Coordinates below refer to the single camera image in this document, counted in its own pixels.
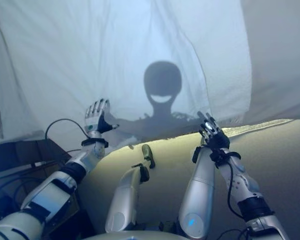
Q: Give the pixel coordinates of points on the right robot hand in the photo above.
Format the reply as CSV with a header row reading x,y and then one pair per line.
x,y
217,137

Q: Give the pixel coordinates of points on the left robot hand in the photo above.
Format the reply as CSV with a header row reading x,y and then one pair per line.
x,y
96,120

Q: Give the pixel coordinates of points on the white duvet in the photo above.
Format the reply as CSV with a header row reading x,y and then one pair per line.
x,y
102,50

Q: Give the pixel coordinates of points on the beige woven bed runner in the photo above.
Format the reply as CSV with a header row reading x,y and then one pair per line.
x,y
280,62

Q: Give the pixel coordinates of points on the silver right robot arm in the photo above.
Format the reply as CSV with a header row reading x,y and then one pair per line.
x,y
252,200

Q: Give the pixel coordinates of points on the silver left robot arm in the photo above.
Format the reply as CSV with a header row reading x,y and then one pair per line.
x,y
47,195

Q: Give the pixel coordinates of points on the silver left robot leg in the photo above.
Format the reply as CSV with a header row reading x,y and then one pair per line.
x,y
125,195

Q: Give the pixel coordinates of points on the dark glass nightstand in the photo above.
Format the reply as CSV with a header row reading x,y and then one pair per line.
x,y
20,155

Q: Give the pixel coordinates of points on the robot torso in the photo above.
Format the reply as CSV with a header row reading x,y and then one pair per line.
x,y
135,236

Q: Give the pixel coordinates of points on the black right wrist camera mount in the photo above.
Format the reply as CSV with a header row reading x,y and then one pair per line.
x,y
222,155

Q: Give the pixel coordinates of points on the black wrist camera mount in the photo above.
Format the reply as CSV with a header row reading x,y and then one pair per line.
x,y
95,143
222,155

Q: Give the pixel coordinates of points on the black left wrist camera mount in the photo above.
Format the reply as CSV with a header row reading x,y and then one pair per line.
x,y
95,143

